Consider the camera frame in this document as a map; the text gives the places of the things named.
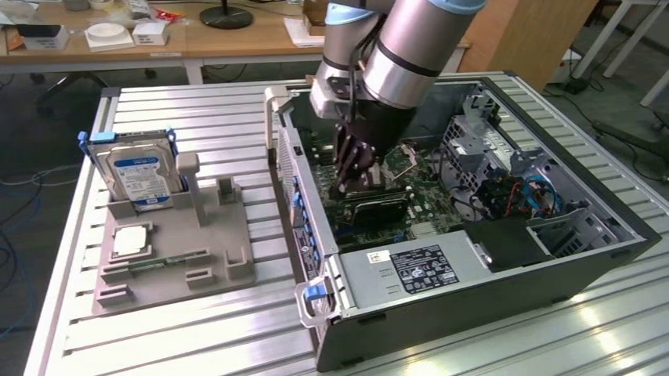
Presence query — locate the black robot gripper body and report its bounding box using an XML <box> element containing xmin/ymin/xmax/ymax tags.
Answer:
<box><xmin>346</xmin><ymin>99</ymin><xmax>421</xmax><ymax>158</ymax></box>

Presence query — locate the graphics card with metal bracket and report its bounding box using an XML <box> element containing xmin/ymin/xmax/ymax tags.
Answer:
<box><xmin>342</xmin><ymin>191</ymin><xmax>410</xmax><ymax>229</ymax></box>

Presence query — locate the metal socket cover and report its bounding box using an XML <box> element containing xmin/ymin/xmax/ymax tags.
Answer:
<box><xmin>385</xmin><ymin>143</ymin><xmax>421</xmax><ymax>180</ymax></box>

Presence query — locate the installed RAM stick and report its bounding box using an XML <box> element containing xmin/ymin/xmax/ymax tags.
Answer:
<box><xmin>345</xmin><ymin>189</ymin><xmax>413</xmax><ymax>201</ymax></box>

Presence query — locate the green motherboard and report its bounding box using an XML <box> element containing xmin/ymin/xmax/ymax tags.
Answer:
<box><xmin>310</xmin><ymin>132</ymin><xmax>472</xmax><ymax>251</ymax></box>

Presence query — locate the silver perforated drive cage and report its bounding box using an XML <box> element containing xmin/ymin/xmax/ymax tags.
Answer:
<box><xmin>441</xmin><ymin>113</ymin><xmax>517</xmax><ymax>185</ymax></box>

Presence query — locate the silver finned chipset heatsink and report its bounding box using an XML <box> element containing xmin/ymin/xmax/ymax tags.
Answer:
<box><xmin>412</xmin><ymin>222</ymin><xmax>446</xmax><ymax>239</ymax></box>

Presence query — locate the grey power supply unit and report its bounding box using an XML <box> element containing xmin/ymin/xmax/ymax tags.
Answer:
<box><xmin>334</xmin><ymin>230</ymin><xmax>496</xmax><ymax>310</ymax></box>

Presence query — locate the white paper stack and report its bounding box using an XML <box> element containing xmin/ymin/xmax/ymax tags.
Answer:
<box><xmin>283</xmin><ymin>17</ymin><xmax>329</xmax><ymax>48</ymax></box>

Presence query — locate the brown cardboard box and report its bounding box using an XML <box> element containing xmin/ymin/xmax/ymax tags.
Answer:
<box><xmin>302</xmin><ymin>0</ymin><xmax>330</xmax><ymax>27</ymax></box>

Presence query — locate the black plastic shroud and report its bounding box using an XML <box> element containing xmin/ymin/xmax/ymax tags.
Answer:
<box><xmin>464</xmin><ymin>217</ymin><xmax>558</xmax><ymax>274</ymax></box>

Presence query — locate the wooden cabinet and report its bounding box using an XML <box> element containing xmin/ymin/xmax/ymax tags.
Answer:
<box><xmin>460</xmin><ymin>0</ymin><xmax>600</xmax><ymax>91</ymax></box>

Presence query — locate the grey printed parts rack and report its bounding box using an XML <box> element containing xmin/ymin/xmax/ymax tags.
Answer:
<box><xmin>91</xmin><ymin>152</ymin><xmax>258</xmax><ymax>316</ymax></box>

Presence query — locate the wooden desk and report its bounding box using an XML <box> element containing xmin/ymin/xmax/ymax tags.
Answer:
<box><xmin>0</xmin><ymin>0</ymin><xmax>472</xmax><ymax>75</ymax></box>

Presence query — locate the black round lamp base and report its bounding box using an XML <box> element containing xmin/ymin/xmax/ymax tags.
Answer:
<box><xmin>199</xmin><ymin>0</ymin><xmax>255</xmax><ymax>30</ymax></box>

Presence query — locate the hard disk in blue caddy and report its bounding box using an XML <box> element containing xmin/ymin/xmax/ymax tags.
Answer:
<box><xmin>76</xmin><ymin>127</ymin><xmax>181</xmax><ymax>213</ymax></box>

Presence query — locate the black open PC case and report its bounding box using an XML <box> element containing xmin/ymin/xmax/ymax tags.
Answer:
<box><xmin>263</xmin><ymin>70</ymin><xmax>665</xmax><ymax>373</ymax></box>

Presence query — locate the grey metal disk bay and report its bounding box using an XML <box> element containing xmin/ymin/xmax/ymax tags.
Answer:
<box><xmin>526</xmin><ymin>206</ymin><xmax>624</xmax><ymax>260</ymax></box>

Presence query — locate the green RAM stick on rack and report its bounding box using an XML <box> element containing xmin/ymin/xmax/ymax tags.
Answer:
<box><xmin>127</xmin><ymin>253</ymin><xmax>194</xmax><ymax>272</ymax></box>

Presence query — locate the silver CPU chip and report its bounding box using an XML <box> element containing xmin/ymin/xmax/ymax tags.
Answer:
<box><xmin>114</xmin><ymin>226</ymin><xmax>153</xmax><ymax>259</ymax></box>

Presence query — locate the black floor stand base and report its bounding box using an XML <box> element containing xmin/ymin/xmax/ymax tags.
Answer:
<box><xmin>593</xmin><ymin>119</ymin><xmax>669</xmax><ymax>152</ymax></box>

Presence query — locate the small white labelled box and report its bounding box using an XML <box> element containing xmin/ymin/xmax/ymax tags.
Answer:
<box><xmin>131</xmin><ymin>21</ymin><xmax>171</xmax><ymax>46</ymax></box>

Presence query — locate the white round container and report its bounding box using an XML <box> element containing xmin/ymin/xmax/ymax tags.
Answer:
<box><xmin>84</xmin><ymin>22</ymin><xmax>136</xmax><ymax>52</ymax></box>

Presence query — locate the white box with black top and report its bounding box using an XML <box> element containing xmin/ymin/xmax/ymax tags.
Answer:
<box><xmin>15</xmin><ymin>23</ymin><xmax>71</xmax><ymax>51</ymax></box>

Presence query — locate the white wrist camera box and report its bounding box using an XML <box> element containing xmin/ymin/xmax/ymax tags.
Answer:
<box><xmin>310</xmin><ymin>76</ymin><xmax>358</xmax><ymax>119</ymax></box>

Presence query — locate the black camera cable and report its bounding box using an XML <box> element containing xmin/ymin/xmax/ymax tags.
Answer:
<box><xmin>345</xmin><ymin>23</ymin><xmax>384</xmax><ymax>123</ymax></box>

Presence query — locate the red wire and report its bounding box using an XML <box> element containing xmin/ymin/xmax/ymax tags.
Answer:
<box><xmin>508</xmin><ymin>180</ymin><xmax>526</xmax><ymax>215</ymax></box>

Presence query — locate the blue wire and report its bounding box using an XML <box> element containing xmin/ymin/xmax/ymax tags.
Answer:
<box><xmin>522</xmin><ymin>174</ymin><xmax>565</xmax><ymax>219</ymax></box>

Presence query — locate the white table frame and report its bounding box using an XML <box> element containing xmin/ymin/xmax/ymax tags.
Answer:
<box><xmin>572</xmin><ymin>0</ymin><xmax>669</xmax><ymax>107</ymax></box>

